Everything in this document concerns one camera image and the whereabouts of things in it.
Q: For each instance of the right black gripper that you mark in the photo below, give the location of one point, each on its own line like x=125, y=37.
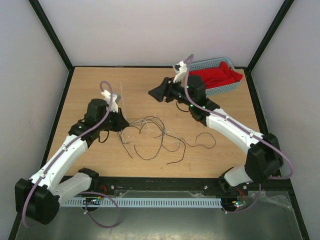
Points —
x=164, y=89

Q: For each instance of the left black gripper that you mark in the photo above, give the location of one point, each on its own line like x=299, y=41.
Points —
x=121, y=122

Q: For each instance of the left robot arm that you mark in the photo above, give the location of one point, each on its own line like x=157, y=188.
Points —
x=40, y=197

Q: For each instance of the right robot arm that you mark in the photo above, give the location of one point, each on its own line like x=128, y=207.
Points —
x=263, y=158

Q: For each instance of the red cloth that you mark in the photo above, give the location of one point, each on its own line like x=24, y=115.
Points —
x=215, y=77

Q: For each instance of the blue perforated plastic basket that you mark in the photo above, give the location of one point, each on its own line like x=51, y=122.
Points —
x=215, y=62

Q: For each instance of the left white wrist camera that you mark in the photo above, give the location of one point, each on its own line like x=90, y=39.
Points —
x=112, y=100

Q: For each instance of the light blue slotted cable duct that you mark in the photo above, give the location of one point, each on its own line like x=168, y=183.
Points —
x=145, y=202

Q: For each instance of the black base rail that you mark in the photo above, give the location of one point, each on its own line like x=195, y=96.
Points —
x=208, y=186

